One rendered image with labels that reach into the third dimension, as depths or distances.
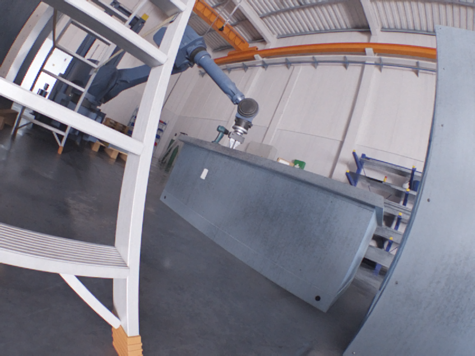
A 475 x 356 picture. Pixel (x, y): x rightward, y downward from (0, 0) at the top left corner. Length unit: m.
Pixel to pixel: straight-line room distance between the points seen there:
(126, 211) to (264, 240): 1.02
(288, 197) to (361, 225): 0.45
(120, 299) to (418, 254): 0.85
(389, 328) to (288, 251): 0.71
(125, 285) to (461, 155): 1.05
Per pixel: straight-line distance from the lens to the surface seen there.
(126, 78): 2.62
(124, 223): 0.44
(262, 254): 1.34
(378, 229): 4.84
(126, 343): 0.47
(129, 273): 0.43
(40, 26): 2.60
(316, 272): 1.22
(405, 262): 0.84
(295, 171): 1.27
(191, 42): 2.26
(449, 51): 1.26
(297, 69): 9.00
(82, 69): 2.67
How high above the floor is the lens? 0.42
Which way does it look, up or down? 2 degrees up
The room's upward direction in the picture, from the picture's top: 24 degrees clockwise
